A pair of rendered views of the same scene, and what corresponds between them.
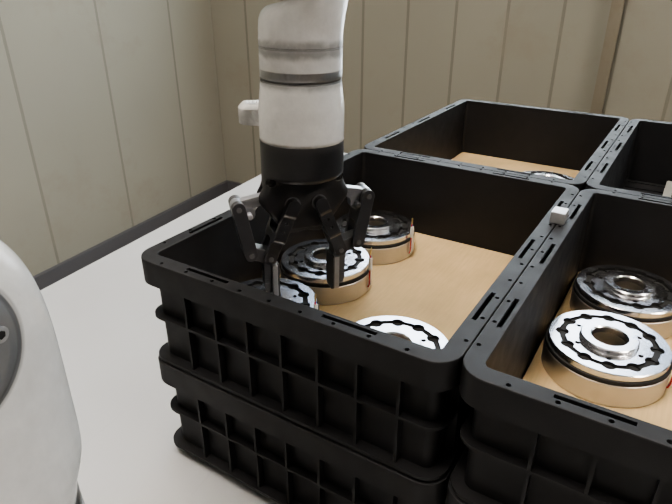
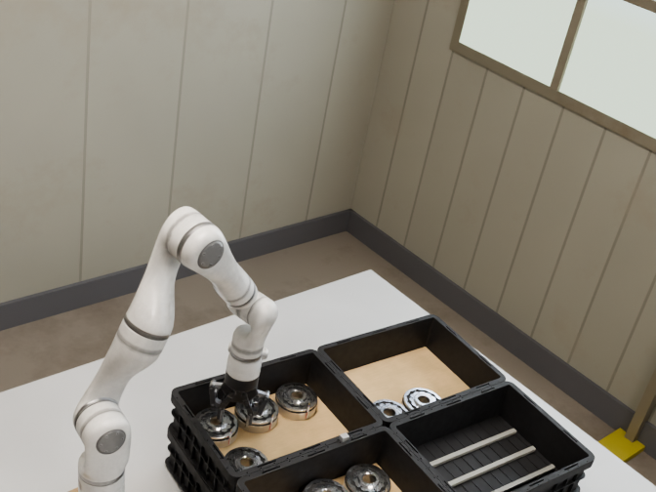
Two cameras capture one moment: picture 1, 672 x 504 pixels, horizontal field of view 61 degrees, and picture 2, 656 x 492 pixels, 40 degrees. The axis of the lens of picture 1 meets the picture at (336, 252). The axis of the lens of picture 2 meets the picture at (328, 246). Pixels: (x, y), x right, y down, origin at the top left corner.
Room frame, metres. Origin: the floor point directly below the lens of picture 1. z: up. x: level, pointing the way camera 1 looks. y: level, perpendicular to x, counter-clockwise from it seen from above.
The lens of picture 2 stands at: (-0.95, -0.57, 2.31)
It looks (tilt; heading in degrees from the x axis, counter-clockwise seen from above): 31 degrees down; 18
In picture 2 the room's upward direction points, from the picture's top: 11 degrees clockwise
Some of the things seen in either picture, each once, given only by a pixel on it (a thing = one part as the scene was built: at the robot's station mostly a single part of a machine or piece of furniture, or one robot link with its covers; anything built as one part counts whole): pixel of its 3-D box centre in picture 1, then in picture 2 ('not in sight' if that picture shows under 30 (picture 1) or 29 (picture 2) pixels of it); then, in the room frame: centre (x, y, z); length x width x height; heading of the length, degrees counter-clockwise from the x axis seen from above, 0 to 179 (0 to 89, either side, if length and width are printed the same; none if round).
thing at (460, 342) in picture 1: (387, 226); (277, 410); (0.54, -0.05, 0.92); 0.40 x 0.30 x 0.02; 148
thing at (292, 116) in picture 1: (296, 98); (246, 353); (0.52, 0.04, 1.05); 0.11 x 0.09 x 0.06; 18
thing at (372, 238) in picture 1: (374, 226); (296, 396); (0.67, -0.05, 0.86); 0.10 x 0.10 x 0.01
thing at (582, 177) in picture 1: (506, 138); (411, 366); (0.88, -0.27, 0.92); 0.40 x 0.30 x 0.02; 148
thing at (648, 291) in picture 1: (629, 285); (368, 479); (0.51, -0.30, 0.86); 0.05 x 0.05 x 0.01
